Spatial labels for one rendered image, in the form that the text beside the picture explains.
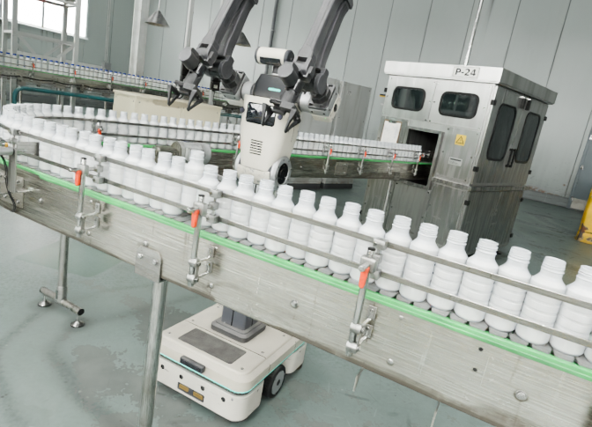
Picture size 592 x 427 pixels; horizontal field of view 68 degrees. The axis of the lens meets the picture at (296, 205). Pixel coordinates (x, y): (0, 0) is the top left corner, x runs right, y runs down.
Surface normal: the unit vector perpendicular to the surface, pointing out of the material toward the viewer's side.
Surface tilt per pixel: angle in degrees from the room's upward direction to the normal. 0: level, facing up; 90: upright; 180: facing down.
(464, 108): 90
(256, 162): 90
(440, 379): 90
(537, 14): 90
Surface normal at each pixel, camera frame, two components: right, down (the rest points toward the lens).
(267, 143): -0.46, 0.12
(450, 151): -0.72, 0.04
